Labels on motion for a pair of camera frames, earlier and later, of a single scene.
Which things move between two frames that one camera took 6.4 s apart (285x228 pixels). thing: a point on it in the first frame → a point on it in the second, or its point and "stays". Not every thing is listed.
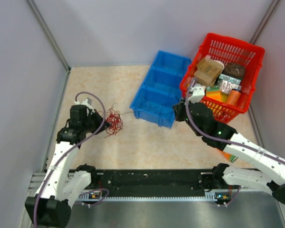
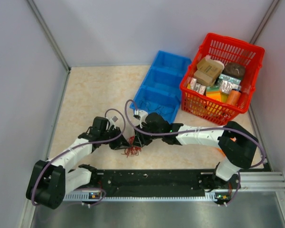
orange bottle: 233,97 stays
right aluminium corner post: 263,23 stays
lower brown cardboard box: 204,79 stays
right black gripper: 178,109 → 140,140
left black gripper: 99,118 → 120,142
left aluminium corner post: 48,34 stays
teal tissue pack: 230,79 stays
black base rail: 147,183 stays
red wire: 113,117 → 132,150
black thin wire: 150,107 → 155,108
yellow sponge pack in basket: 215,92 stays
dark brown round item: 233,69 stays
